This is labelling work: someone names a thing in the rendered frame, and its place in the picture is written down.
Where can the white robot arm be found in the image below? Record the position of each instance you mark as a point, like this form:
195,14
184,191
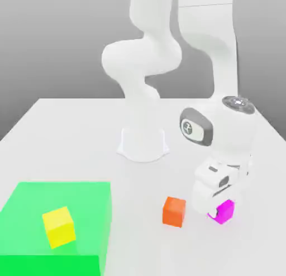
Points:
143,57

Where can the small magenta cube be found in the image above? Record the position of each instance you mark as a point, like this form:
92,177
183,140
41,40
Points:
224,211

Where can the small orange cube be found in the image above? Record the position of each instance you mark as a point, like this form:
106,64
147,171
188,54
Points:
173,212

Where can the large green box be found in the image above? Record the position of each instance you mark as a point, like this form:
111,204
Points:
55,224

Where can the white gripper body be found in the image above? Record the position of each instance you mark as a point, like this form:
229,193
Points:
204,196

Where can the small yellow cube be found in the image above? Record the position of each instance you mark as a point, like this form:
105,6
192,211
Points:
59,228

